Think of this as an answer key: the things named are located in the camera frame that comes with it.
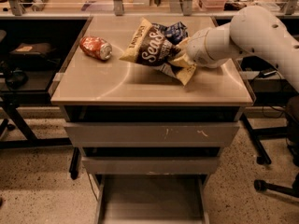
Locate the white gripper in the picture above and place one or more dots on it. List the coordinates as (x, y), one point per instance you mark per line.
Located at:
(196, 48)

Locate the brown sea salt chip bag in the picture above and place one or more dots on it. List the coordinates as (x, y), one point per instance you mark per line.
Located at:
(151, 48)

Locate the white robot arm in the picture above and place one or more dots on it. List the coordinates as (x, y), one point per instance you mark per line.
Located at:
(252, 31)

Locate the blue chip bag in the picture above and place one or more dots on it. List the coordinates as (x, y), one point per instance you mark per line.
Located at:
(174, 33)

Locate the grey drawer cabinet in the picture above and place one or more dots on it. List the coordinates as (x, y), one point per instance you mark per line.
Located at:
(117, 91)

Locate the top grey drawer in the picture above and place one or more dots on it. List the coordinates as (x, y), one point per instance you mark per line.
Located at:
(159, 134)

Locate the grey drawer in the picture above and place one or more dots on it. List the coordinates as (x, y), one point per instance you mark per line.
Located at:
(159, 134)
(151, 166)

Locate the middle grey drawer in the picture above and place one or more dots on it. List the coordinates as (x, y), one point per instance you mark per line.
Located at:
(151, 166)

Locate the open bottom drawer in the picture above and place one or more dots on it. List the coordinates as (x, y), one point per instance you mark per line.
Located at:
(151, 199)

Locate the black bag on shelf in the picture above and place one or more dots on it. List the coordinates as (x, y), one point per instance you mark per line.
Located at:
(32, 51)

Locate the black power adapter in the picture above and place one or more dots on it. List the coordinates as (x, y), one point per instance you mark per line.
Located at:
(267, 72)

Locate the crushed red soda can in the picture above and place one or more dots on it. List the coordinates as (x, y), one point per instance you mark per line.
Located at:
(96, 47)

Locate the black office chair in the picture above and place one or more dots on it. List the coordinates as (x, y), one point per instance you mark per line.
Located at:
(292, 136)

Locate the black headphones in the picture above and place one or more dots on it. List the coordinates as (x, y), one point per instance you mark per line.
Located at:
(16, 79)

